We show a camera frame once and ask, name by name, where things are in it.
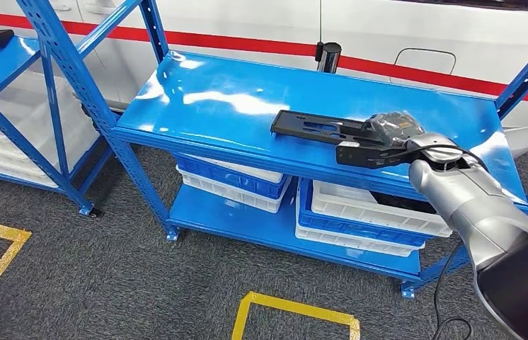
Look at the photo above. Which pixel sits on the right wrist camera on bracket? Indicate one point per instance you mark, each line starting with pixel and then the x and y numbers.
pixel 362 157

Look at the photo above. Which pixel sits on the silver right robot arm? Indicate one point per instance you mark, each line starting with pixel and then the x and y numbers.
pixel 461 197

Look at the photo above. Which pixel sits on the black plastic panel part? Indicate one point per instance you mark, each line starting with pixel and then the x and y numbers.
pixel 311 126

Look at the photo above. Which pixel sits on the blue plastic crate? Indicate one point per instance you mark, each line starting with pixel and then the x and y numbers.
pixel 226 178
pixel 353 230

